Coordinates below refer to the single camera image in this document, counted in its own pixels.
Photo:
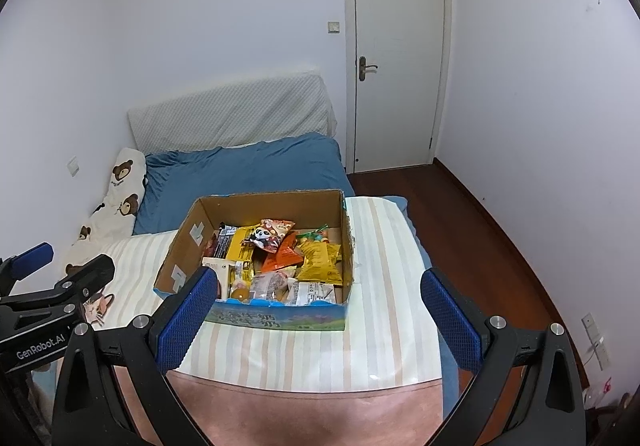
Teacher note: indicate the white yellow-edged snack packet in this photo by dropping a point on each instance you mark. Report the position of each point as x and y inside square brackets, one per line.
[270, 283]

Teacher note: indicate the green candy packet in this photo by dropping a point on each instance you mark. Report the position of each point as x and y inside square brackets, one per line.
[312, 235]

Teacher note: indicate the small yellow snack packet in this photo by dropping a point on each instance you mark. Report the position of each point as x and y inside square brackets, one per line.
[320, 263]

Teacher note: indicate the red white snack packet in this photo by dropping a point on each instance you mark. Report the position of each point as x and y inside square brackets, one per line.
[267, 233]

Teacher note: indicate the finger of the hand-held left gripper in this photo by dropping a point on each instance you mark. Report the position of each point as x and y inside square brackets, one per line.
[95, 271]
[30, 258]

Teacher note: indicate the white biscuit packet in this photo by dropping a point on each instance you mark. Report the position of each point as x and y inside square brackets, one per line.
[225, 271]

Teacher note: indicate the white barcode snack packet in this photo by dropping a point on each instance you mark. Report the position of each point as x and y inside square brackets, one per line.
[315, 293]

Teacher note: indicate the long yellow snack packet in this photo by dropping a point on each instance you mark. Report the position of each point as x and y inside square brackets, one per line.
[240, 248]

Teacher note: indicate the white door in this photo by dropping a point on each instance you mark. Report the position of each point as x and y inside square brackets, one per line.
[395, 76]

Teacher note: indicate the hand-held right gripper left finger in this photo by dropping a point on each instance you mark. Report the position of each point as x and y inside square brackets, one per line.
[187, 321]

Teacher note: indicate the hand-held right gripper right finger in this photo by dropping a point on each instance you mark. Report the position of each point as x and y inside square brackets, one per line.
[452, 321]

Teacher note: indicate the orange snack packet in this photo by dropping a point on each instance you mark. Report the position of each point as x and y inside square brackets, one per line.
[282, 256]

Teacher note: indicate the bear print pillow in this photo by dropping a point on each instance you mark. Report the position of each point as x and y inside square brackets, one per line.
[120, 186]

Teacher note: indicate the black silver snack packet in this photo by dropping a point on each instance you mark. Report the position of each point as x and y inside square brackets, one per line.
[226, 232]

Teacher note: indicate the white headboard cushion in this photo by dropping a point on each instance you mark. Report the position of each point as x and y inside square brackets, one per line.
[225, 111]

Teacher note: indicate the cardboard box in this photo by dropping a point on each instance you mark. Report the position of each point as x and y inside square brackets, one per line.
[280, 318]

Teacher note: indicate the white wall socket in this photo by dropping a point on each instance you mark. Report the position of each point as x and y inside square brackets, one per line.
[589, 322]
[73, 166]

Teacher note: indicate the cat print cloth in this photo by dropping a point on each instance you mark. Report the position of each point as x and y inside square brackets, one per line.
[97, 308]

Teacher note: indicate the blue blanket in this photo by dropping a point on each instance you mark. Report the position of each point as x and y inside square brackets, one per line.
[250, 166]

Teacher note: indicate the striped blanket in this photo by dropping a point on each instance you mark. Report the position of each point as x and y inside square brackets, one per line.
[385, 276]

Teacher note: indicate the light switch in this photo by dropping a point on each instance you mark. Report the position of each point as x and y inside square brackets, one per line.
[333, 27]

